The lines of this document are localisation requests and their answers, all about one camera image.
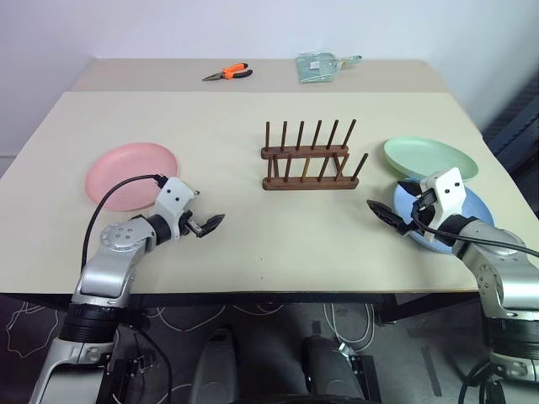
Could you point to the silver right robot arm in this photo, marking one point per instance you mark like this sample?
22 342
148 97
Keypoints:
505 273

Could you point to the blue plate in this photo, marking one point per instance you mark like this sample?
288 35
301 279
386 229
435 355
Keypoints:
478 208

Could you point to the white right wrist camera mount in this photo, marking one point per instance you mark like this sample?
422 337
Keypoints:
448 189

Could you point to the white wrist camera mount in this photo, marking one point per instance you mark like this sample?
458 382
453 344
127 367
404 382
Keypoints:
448 189
172 198

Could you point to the green plate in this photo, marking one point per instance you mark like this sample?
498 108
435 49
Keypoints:
425 155

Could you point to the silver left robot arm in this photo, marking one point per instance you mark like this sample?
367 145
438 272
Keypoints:
107 269

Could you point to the pink plate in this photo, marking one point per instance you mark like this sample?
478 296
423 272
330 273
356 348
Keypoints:
130 174

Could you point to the clear plastic packet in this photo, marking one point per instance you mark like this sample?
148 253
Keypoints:
313 67

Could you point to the wooden dish rack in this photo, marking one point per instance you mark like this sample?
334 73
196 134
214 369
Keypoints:
309 183

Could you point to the dark rounded shape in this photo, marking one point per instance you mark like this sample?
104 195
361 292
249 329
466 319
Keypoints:
212 370
326 366

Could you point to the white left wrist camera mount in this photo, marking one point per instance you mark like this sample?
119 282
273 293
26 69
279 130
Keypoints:
172 198

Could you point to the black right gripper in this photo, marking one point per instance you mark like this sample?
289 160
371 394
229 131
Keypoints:
424 204

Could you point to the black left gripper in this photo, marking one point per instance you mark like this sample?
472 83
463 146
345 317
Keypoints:
190 227

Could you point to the dark ribbed object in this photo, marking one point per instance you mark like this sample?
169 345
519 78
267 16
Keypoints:
516 126

